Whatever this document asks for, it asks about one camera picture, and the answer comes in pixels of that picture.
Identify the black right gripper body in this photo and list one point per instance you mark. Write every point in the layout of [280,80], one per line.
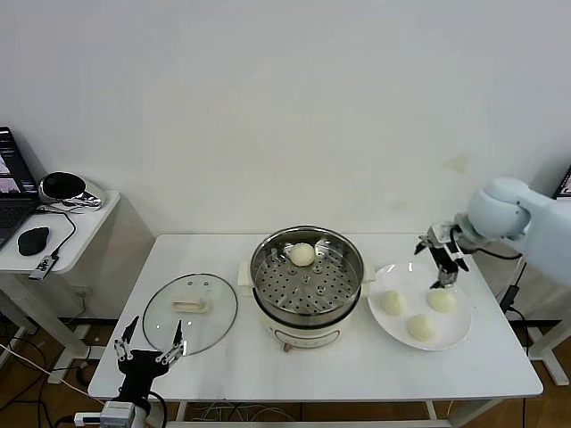
[447,257]

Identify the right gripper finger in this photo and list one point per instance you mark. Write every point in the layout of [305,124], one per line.
[448,276]
[426,245]

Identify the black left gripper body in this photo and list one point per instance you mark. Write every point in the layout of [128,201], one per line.
[140,367]

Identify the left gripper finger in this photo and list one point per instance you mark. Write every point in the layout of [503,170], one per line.
[174,350]
[123,350]

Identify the white steamed baozi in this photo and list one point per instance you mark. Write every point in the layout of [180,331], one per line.
[302,255]
[442,302]
[393,303]
[421,328]

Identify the round glass pot lid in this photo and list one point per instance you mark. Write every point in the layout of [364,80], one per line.
[214,312]

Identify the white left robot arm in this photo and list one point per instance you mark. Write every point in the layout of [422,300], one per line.
[142,414]

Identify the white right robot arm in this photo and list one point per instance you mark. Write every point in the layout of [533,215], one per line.
[499,209]

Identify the perforated steel steamer basket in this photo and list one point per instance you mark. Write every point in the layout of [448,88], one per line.
[330,290]

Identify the white round plate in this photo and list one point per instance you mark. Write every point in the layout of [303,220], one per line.
[450,330]

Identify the black power adapter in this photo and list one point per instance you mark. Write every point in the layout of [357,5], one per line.
[510,298]

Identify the grey usb hub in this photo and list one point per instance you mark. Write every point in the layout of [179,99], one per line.
[43,266]

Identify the white electric cooker base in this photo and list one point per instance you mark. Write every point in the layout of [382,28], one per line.
[308,334]

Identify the black open laptop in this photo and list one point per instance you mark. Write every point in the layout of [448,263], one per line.
[565,185]
[11,218]

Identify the black computer mouse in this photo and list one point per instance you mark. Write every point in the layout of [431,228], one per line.
[33,241]

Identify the chrome and black headset device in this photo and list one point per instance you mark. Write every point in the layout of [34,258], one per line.
[62,185]

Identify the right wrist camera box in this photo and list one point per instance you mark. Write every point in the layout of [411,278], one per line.
[439,234]

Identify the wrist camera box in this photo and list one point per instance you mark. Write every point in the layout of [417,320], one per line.
[117,412]
[439,234]

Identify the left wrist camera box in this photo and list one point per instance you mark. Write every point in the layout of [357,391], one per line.
[117,412]

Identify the white wall socket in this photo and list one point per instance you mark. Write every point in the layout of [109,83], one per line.
[83,293]

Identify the white table frame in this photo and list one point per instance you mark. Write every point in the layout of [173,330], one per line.
[432,409]

